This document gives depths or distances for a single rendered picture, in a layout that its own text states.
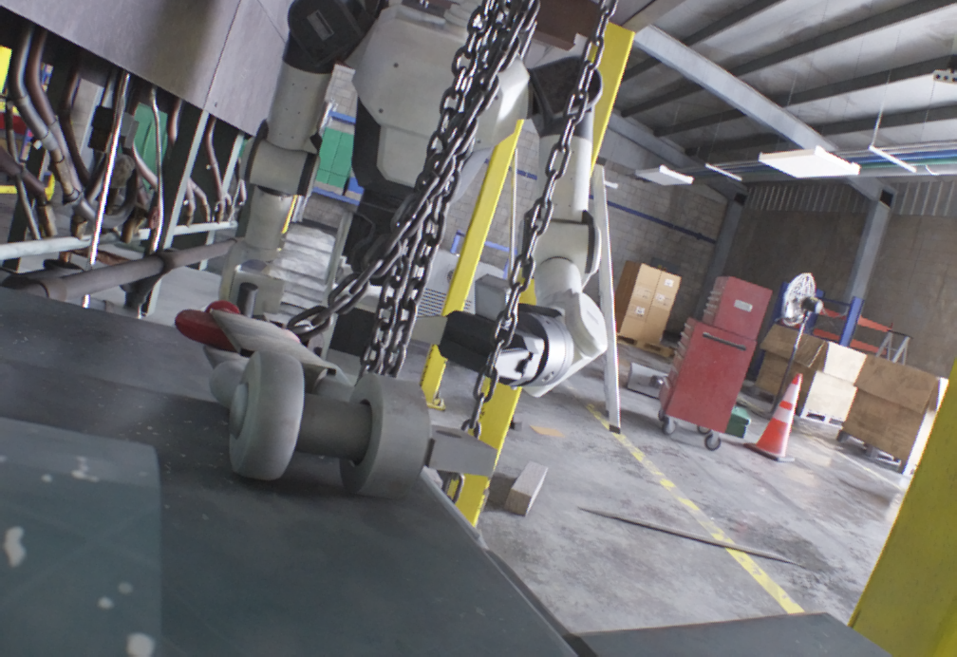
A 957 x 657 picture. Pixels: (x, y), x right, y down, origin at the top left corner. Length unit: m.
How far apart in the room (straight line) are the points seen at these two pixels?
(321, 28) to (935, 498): 1.00
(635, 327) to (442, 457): 11.57
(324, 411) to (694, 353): 4.93
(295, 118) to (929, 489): 1.03
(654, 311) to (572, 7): 9.74
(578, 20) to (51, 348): 2.18
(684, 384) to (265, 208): 4.16
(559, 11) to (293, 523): 2.28
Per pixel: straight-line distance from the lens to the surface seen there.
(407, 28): 1.11
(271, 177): 1.22
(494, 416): 2.12
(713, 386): 5.13
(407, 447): 0.18
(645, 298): 11.73
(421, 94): 1.10
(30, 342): 0.38
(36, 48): 1.08
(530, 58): 3.85
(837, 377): 10.17
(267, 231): 1.29
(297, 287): 4.10
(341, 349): 1.44
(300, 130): 1.21
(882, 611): 0.59
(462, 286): 3.74
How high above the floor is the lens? 0.95
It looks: 5 degrees down
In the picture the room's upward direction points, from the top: 18 degrees clockwise
